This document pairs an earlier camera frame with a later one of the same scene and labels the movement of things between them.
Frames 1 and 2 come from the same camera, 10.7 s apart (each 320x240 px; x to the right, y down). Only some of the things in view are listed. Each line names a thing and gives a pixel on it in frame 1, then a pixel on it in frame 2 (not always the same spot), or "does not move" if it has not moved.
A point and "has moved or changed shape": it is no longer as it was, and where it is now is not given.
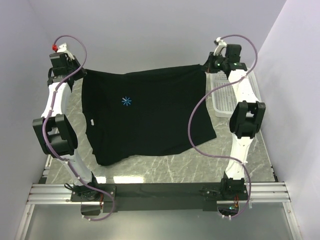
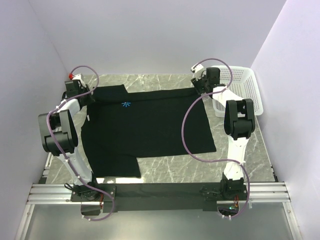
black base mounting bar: [204, 196] does not move
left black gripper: [81, 72] -> [90, 99]
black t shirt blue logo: [146, 112] has moved or changed shape
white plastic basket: [225, 99] does not move
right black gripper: [208, 65] -> [196, 83]
